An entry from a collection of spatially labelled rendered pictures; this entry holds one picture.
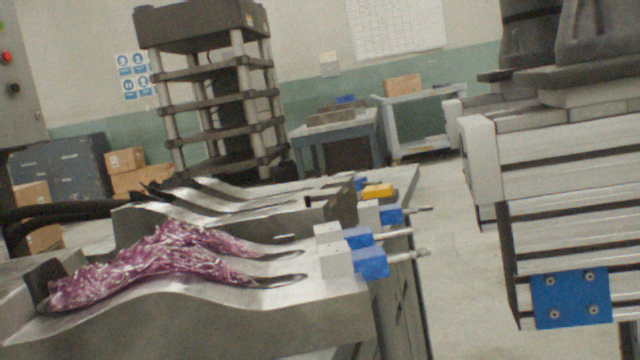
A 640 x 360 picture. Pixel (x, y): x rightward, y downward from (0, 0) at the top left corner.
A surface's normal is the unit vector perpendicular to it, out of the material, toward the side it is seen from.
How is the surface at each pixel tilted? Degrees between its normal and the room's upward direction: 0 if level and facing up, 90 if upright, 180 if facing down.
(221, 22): 90
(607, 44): 90
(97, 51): 90
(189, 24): 90
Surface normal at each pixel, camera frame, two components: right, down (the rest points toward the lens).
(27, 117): 0.95, -0.14
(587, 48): -0.80, 0.24
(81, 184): -0.08, 0.18
